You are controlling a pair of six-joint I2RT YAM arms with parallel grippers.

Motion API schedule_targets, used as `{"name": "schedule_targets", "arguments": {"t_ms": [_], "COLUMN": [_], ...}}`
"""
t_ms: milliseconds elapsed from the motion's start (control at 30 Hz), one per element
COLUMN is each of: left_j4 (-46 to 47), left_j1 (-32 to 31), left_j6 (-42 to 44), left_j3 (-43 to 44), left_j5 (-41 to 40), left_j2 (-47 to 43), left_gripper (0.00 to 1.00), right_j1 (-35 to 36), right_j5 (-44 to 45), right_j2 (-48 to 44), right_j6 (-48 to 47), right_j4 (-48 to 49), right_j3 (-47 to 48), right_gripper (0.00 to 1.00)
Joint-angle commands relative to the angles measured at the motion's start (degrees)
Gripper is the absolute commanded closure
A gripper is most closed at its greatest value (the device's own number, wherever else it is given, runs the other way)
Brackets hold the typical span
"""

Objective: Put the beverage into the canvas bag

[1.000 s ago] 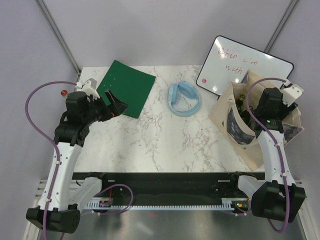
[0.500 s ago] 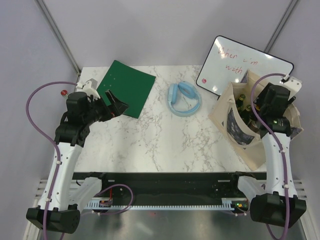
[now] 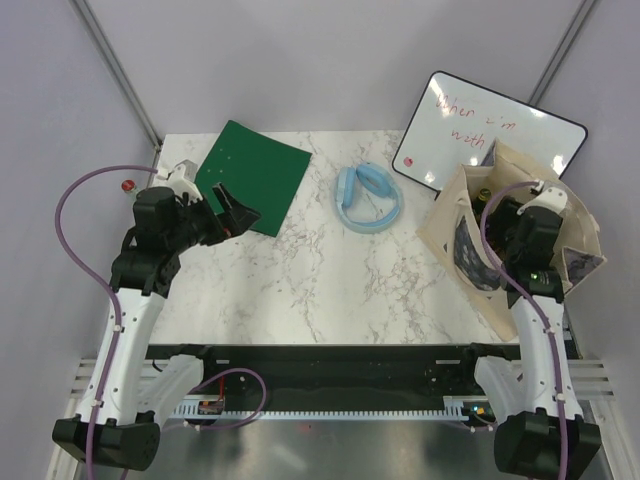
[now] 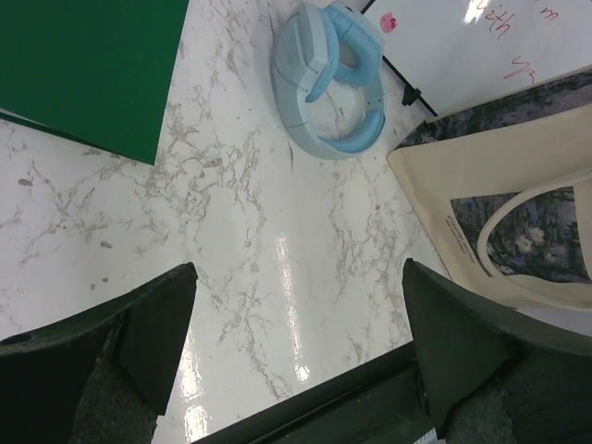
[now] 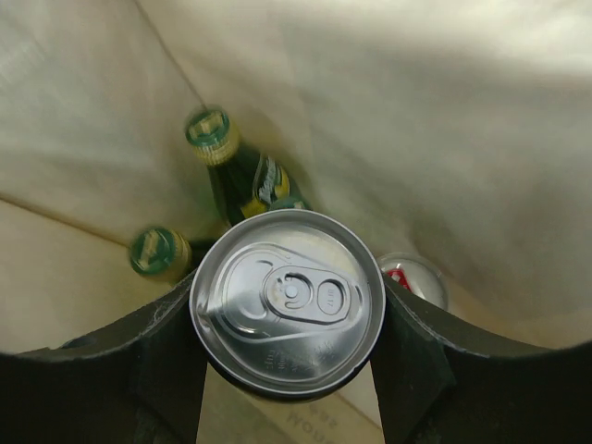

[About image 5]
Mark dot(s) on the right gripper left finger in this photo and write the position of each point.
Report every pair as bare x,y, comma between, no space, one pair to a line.
137,380

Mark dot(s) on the green bottle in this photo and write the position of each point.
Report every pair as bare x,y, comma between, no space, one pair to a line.
244,180
163,255
289,202

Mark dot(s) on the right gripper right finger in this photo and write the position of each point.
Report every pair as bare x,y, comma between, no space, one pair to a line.
439,379

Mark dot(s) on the beige canvas bag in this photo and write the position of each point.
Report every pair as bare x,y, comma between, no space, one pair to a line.
459,131

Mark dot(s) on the silver beverage can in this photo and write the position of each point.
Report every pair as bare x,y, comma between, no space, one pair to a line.
417,275

